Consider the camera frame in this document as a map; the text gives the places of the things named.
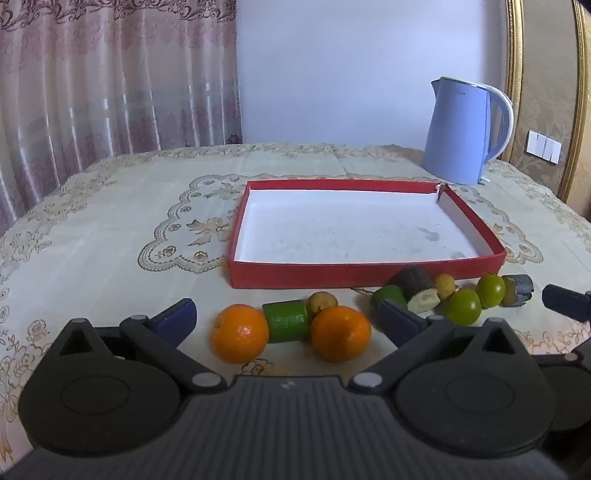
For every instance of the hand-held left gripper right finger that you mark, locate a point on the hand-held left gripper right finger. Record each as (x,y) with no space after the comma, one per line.
(397,323)

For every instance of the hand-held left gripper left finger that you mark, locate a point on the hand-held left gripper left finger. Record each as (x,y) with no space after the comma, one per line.
(178,316)

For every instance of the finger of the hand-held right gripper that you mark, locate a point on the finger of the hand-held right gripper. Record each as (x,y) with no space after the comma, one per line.
(565,302)

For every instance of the green cucumber piece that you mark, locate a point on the green cucumber piece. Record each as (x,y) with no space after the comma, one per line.
(388,293)
(286,321)

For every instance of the dark eggplant piece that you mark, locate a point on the dark eggplant piece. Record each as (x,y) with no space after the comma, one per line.
(415,284)
(518,290)

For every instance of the orange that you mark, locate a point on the orange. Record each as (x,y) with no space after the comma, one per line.
(340,333)
(240,333)

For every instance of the small yellow fruit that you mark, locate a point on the small yellow fruit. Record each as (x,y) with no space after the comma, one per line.
(445,286)
(322,302)

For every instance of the green lime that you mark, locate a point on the green lime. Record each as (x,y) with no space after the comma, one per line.
(464,307)
(491,290)

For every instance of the red cardboard box tray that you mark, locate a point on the red cardboard box tray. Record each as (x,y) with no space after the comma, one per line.
(346,221)

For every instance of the small dry twig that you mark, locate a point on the small dry twig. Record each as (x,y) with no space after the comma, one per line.
(362,290)

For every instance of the embroidered cream tablecloth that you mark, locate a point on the embroidered cream tablecloth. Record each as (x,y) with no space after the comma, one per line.
(115,207)

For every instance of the gold moulding strip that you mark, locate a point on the gold moulding strip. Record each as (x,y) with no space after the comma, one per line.
(514,69)
(579,115)

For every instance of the blue electric kettle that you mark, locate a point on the blue electric kettle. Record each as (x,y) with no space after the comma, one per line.
(455,134)

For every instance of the pink patterned curtain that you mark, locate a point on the pink patterned curtain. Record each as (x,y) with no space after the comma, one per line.
(92,92)

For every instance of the white wall light switch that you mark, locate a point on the white wall light switch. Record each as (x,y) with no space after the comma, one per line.
(544,146)

